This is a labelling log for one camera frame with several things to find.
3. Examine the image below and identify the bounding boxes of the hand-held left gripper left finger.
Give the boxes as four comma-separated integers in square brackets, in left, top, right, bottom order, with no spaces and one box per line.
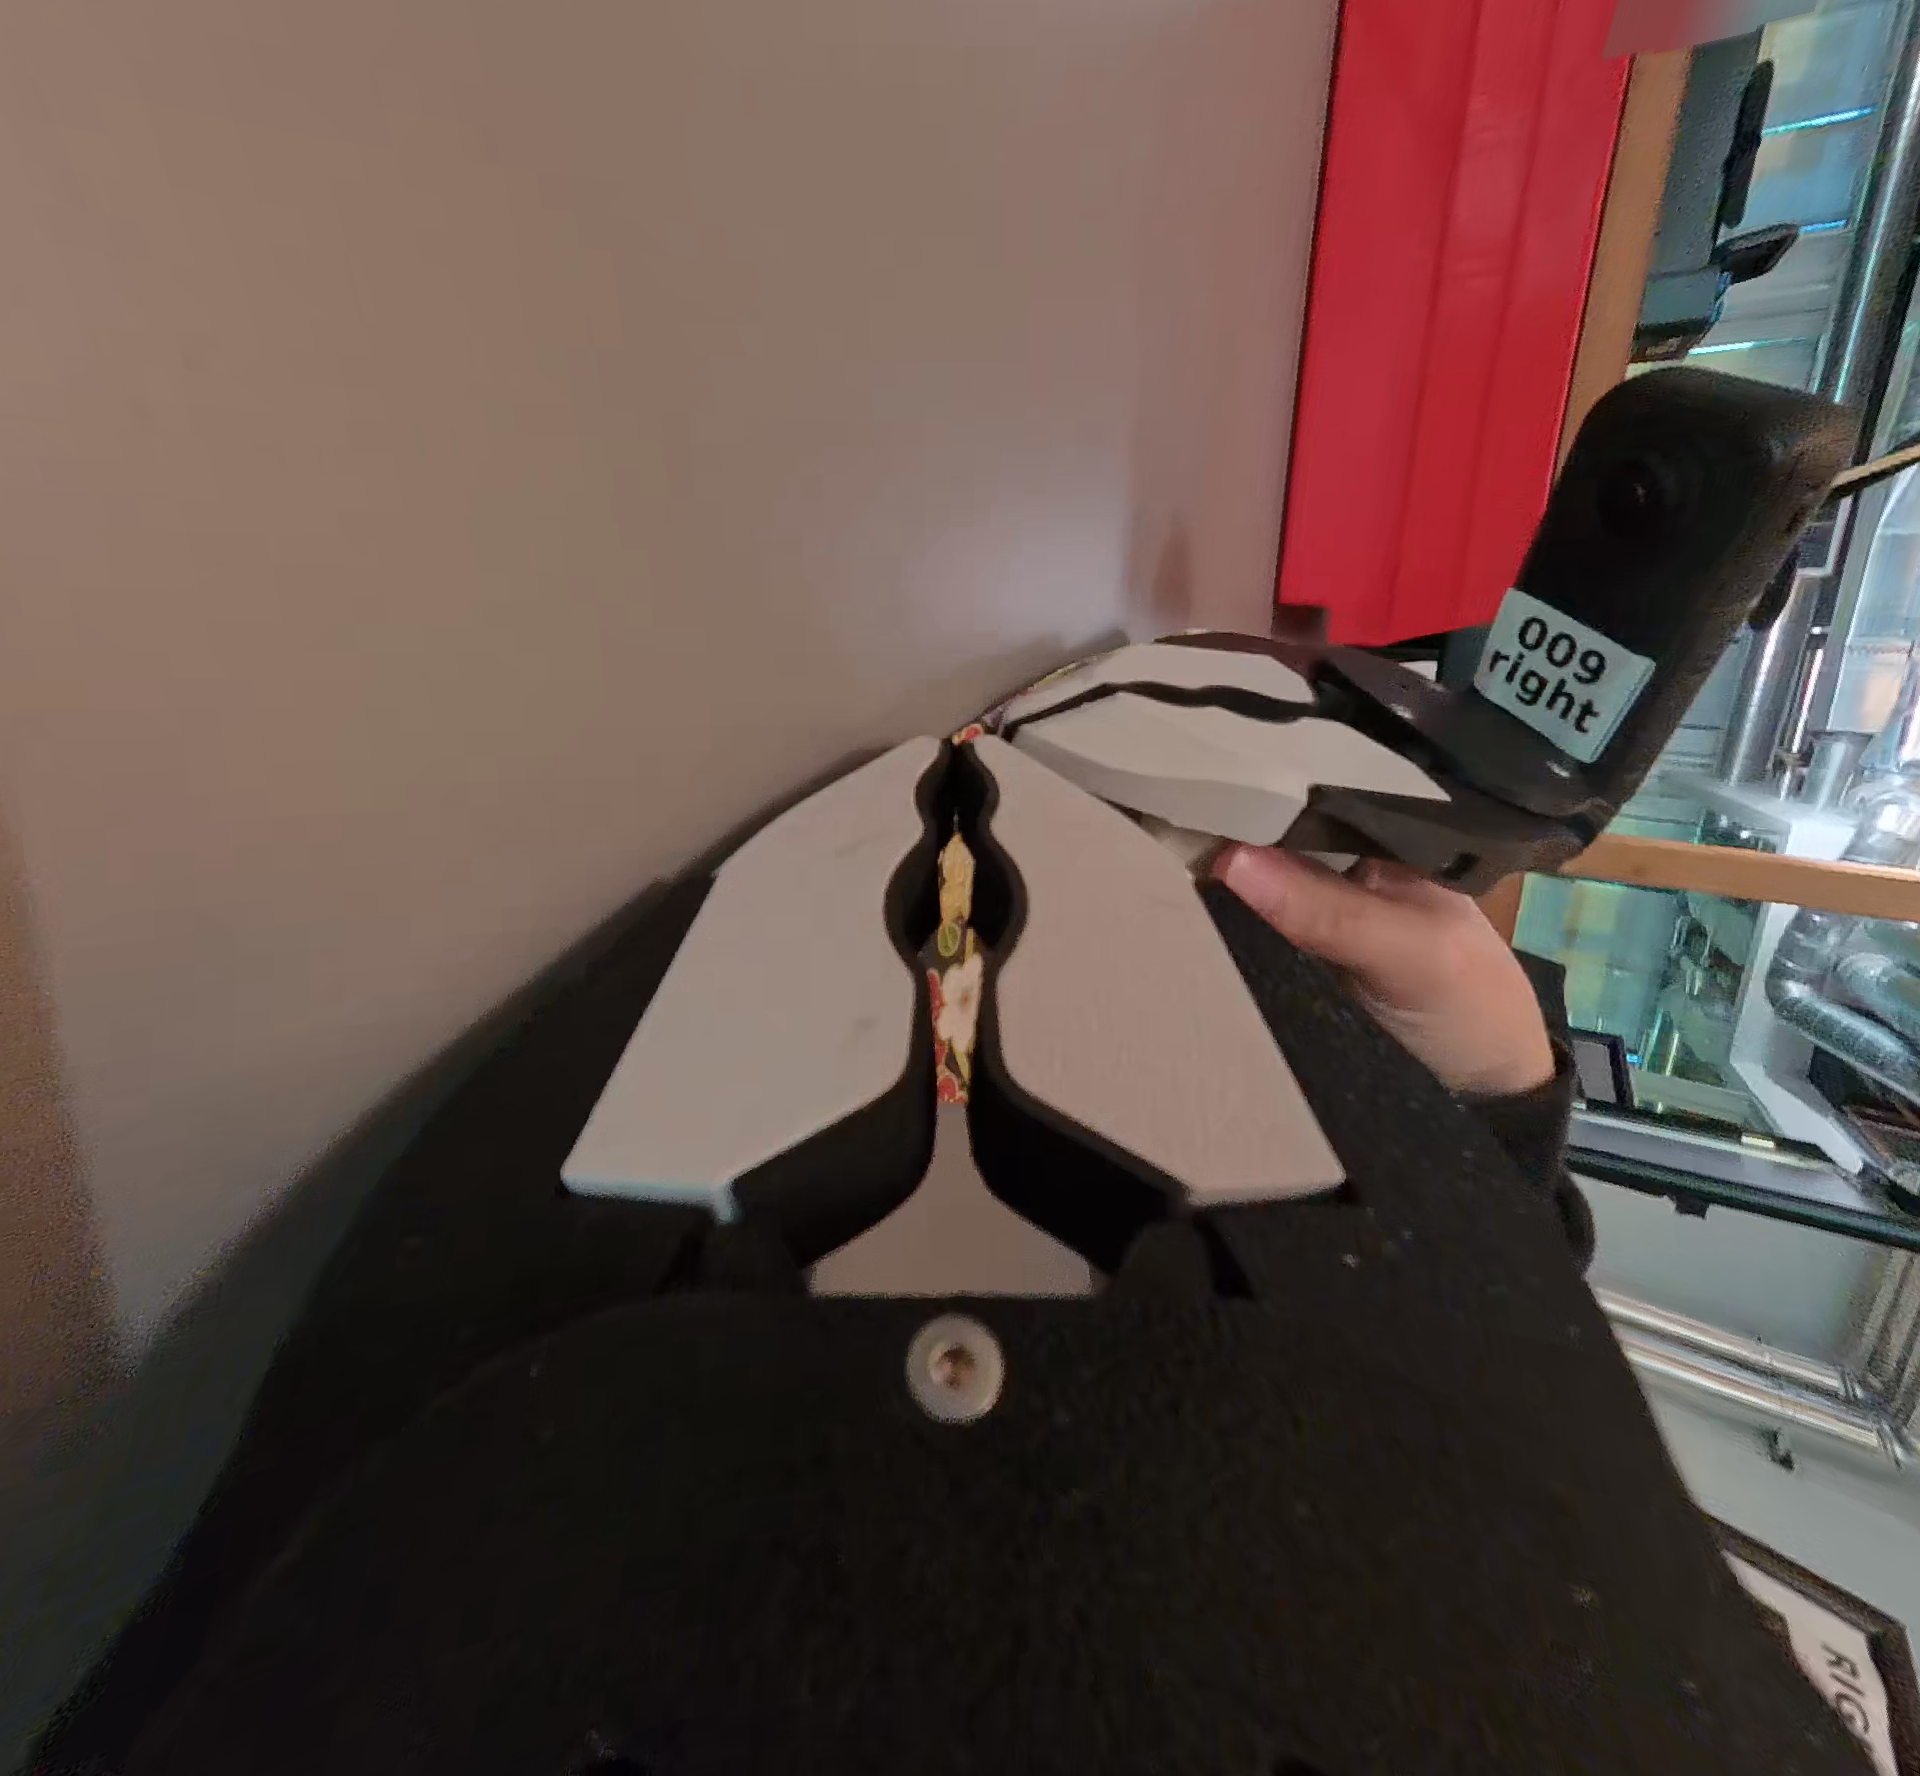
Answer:
[559,735,968,1270]

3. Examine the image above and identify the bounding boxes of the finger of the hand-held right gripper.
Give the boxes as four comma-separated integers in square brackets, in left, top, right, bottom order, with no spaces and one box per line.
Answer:
[994,690,1455,854]
[1032,635,1356,732]

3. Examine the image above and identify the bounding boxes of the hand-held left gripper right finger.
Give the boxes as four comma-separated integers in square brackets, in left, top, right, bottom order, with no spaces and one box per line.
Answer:
[958,735,1347,1274]

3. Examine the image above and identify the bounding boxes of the floral patterned origami paper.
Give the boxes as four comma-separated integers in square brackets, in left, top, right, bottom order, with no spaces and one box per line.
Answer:
[929,663,1092,1112]

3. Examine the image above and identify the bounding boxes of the person's right forearm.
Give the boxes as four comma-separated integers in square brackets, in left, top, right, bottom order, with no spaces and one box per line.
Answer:
[1438,1012,1598,1272]

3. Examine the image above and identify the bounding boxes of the person's right hand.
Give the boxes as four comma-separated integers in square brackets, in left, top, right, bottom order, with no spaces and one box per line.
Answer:
[1210,843,1562,1097]

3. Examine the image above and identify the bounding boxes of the red padded panel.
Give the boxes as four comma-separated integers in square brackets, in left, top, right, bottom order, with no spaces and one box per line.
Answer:
[1272,0,1669,647]

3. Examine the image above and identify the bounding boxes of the black framed white sign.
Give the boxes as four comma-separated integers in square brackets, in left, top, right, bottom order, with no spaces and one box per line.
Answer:
[1718,1535,1920,1776]

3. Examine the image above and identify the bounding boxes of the black mounted camera device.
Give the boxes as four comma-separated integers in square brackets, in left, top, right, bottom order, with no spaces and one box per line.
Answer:
[1631,28,1801,360]

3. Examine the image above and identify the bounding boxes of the silver flexible duct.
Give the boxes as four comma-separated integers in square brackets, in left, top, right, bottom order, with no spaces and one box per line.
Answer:
[1761,906,1920,1110]

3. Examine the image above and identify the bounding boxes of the metal rail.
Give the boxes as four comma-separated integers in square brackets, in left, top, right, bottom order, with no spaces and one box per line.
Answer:
[1595,1283,1920,1477]

